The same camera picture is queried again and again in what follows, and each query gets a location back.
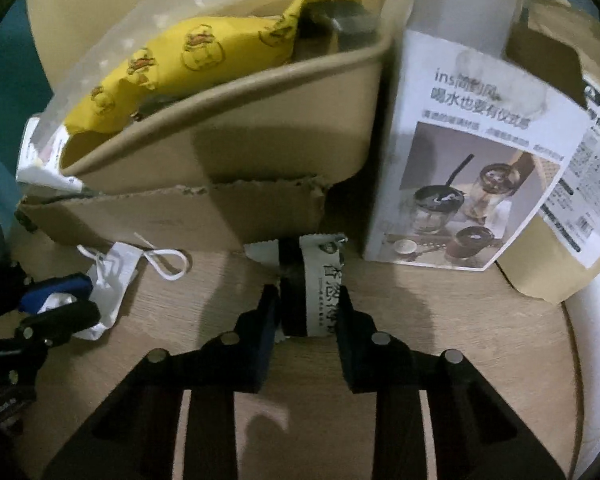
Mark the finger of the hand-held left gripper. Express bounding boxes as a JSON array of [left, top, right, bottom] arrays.
[[19, 272, 94, 316], [15, 300, 102, 349]]

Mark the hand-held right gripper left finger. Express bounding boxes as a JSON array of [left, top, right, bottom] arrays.
[[42, 284, 282, 480]]

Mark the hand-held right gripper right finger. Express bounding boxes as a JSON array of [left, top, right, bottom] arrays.
[[334, 285, 566, 480]]

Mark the black and white snack wrapper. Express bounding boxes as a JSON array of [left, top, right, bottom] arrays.
[[243, 232, 349, 344]]

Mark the white face mask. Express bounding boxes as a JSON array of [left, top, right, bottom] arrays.
[[44, 242, 190, 342]]

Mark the white packet in box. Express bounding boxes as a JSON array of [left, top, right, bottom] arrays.
[[15, 116, 89, 194]]

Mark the low cardboard box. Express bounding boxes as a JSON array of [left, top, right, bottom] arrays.
[[17, 175, 332, 254]]

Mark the kraft paper pouch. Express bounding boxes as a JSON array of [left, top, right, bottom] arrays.
[[494, 0, 600, 307]]

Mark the white printed carton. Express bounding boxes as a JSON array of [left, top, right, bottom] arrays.
[[362, 30, 600, 273]]

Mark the brown takeout container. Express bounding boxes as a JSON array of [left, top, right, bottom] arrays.
[[60, 24, 397, 197]]

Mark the yellow duck print bag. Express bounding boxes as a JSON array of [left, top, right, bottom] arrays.
[[62, 0, 362, 137]]

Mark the tall open cardboard box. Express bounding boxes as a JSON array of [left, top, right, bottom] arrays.
[[395, 0, 529, 66]]

